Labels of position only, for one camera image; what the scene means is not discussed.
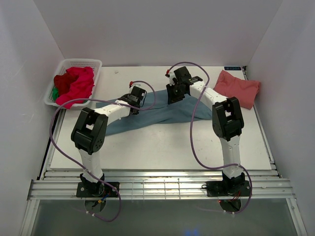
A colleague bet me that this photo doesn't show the blue t shirt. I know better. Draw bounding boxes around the blue t shirt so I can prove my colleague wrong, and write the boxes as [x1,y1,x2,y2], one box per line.
[106,90,212,136]

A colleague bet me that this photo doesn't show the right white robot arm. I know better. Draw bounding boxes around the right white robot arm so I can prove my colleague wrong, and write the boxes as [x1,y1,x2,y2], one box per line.
[165,66,247,197]

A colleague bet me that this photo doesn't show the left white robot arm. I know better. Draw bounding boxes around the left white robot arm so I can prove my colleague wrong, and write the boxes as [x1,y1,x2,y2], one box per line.
[71,85,147,197]

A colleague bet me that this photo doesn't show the blue table label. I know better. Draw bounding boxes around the blue table label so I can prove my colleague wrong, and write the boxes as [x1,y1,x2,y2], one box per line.
[224,66,242,71]

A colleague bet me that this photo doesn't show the white plastic basket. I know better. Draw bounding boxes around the white plastic basket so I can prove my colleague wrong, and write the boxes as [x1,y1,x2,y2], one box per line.
[44,59,102,109]

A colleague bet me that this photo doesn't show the magenta t shirt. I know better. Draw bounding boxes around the magenta t shirt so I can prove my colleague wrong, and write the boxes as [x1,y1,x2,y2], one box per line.
[55,67,94,109]

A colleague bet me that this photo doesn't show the folded salmon t shirt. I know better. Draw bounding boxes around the folded salmon t shirt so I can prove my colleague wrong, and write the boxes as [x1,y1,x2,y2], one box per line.
[214,70,261,110]

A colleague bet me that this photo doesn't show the dark red t shirt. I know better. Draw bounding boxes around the dark red t shirt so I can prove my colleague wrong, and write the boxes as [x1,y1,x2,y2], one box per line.
[54,73,78,95]

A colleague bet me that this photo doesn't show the green garment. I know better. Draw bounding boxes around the green garment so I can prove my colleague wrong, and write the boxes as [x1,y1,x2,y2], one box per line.
[52,87,59,102]

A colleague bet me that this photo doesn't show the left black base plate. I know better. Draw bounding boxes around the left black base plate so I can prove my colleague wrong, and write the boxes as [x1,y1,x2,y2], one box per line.
[76,182,120,198]

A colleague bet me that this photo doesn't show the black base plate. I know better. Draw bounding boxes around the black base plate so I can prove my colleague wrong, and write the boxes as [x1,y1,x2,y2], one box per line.
[202,181,251,197]
[76,182,120,198]

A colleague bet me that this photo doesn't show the aluminium rail frame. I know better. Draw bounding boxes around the aluminium rail frame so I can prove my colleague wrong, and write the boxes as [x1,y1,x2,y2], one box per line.
[29,109,295,200]

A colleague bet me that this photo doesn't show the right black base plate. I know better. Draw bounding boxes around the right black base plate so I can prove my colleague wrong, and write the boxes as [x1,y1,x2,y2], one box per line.
[202,181,251,197]

